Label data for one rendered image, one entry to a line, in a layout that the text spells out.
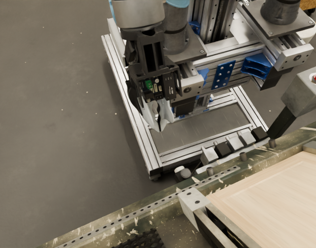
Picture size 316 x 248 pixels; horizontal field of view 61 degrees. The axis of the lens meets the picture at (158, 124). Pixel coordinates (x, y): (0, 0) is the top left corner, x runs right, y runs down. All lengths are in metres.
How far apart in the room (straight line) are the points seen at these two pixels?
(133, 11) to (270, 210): 0.62
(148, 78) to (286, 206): 0.55
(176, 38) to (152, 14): 0.62
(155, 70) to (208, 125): 1.45
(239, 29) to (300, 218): 0.87
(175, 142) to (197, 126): 0.20
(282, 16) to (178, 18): 0.47
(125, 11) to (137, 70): 0.09
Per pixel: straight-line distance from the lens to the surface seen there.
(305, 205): 0.82
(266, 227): 0.76
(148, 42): 0.40
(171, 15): 0.95
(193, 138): 1.78
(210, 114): 1.89
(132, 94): 0.48
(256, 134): 1.23
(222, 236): 0.67
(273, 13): 1.25
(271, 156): 1.03
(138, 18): 0.40
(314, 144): 1.10
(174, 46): 1.03
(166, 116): 0.51
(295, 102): 1.33
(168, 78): 0.42
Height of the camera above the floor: 1.78
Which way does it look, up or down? 60 degrees down
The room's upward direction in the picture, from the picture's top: straight up
